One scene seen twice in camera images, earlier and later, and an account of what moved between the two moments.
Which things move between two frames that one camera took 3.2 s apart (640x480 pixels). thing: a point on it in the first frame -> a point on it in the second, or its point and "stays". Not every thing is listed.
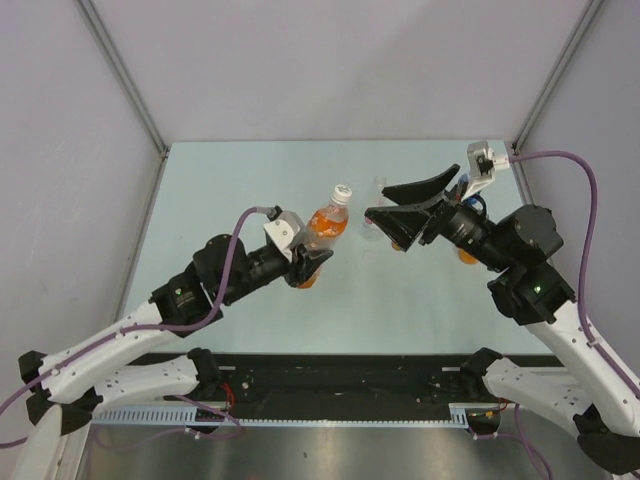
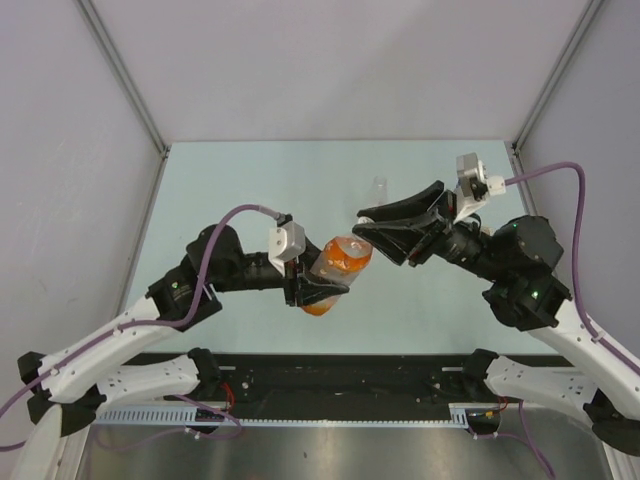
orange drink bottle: x=325 y=228 -> x=339 y=261
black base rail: x=338 y=382 stays
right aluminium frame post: x=555 y=72 stays
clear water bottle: x=378 y=199 stays
